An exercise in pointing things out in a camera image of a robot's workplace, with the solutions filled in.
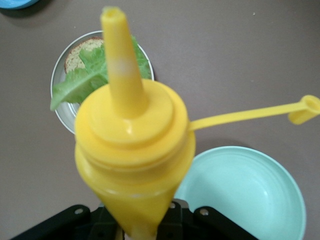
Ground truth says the mint green plate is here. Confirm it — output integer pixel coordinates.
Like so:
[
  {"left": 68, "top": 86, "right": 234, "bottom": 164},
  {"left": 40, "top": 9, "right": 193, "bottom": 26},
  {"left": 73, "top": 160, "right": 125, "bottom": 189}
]
[{"left": 173, "top": 146, "right": 307, "bottom": 240}]

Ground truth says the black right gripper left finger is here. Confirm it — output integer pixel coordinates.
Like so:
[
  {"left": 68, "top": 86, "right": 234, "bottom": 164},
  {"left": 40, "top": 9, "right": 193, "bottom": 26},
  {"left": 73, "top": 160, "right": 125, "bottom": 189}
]
[{"left": 9, "top": 204, "right": 123, "bottom": 240}]

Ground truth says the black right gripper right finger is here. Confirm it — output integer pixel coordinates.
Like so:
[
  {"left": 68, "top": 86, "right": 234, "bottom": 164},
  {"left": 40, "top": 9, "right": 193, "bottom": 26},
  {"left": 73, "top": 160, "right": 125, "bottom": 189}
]
[{"left": 159, "top": 198, "right": 273, "bottom": 240}]

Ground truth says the brown table cover sheet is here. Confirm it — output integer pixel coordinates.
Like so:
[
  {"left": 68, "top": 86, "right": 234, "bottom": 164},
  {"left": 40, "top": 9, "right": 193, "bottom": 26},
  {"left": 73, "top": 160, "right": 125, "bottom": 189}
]
[{"left": 0, "top": 0, "right": 320, "bottom": 240}]

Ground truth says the blue plate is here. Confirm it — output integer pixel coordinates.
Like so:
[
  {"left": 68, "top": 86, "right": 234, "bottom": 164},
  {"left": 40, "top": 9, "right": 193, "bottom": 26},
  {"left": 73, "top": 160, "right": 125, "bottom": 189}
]
[{"left": 0, "top": 0, "right": 40, "bottom": 10}]

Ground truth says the brown bread slice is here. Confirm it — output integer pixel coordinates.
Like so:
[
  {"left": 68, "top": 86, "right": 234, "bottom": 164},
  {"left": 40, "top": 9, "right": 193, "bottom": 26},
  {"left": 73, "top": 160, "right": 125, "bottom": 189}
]
[{"left": 63, "top": 36, "right": 105, "bottom": 76}]

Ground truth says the green lettuce leaf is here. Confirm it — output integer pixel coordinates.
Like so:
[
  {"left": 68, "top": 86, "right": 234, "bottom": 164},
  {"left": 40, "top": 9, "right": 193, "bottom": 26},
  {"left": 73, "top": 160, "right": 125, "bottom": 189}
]
[{"left": 49, "top": 34, "right": 152, "bottom": 112}]

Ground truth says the beige plate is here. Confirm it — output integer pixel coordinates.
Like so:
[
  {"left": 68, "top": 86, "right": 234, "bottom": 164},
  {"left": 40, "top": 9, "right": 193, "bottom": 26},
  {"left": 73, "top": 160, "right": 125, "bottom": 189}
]
[{"left": 49, "top": 30, "right": 156, "bottom": 135}]

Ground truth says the yellow squeeze bottle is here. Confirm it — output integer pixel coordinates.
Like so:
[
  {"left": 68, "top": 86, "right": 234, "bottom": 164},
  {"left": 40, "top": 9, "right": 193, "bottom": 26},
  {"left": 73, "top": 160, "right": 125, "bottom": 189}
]
[{"left": 74, "top": 6, "right": 320, "bottom": 240}]

